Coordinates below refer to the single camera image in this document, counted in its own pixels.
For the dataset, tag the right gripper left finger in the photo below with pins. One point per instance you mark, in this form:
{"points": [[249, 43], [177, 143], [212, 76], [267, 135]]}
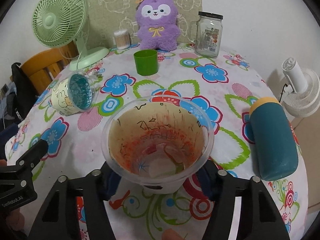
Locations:
{"points": [[58, 215]]}

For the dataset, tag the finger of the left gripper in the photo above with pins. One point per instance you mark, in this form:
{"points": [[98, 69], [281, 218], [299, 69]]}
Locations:
{"points": [[26, 163]]}

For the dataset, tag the clear plastic cup red print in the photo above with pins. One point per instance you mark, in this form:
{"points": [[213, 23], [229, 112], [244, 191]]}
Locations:
{"points": [[158, 141]]}

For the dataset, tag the yellow cartoon cup lying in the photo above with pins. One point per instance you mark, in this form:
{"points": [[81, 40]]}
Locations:
{"points": [[76, 93]]}

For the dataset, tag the small green plastic cup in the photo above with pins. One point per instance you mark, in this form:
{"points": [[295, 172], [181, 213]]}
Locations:
{"points": [[146, 62]]}

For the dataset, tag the person left hand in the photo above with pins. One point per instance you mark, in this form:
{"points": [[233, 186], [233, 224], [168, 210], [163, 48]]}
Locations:
{"points": [[15, 220]]}

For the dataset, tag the black jacket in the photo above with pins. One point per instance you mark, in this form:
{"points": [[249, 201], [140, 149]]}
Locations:
{"points": [[21, 98]]}

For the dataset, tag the teal bottle yellow cap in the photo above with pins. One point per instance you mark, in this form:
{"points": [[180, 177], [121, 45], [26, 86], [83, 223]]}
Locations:
{"points": [[275, 143]]}

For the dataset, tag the floral tablecloth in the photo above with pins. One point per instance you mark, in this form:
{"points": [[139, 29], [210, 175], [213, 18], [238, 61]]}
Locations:
{"points": [[226, 198]]}

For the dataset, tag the wooden chair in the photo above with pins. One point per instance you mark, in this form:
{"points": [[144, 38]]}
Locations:
{"points": [[44, 67]]}

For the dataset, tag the white standing fan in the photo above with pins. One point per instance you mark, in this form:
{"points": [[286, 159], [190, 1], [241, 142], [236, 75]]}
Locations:
{"points": [[302, 99]]}

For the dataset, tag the green desk fan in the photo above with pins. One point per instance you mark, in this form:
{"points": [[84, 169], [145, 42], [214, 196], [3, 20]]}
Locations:
{"points": [[56, 23]]}

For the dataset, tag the cotton swab container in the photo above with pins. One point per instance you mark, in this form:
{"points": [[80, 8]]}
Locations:
{"points": [[122, 39]]}

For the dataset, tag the beige cartoon mat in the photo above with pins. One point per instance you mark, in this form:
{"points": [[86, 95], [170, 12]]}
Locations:
{"points": [[107, 16]]}

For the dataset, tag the purple plush bunny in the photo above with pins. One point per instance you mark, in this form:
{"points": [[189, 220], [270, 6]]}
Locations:
{"points": [[157, 20]]}

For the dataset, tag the glass jar with lid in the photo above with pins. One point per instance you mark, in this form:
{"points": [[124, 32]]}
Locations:
{"points": [[205, 33]]}

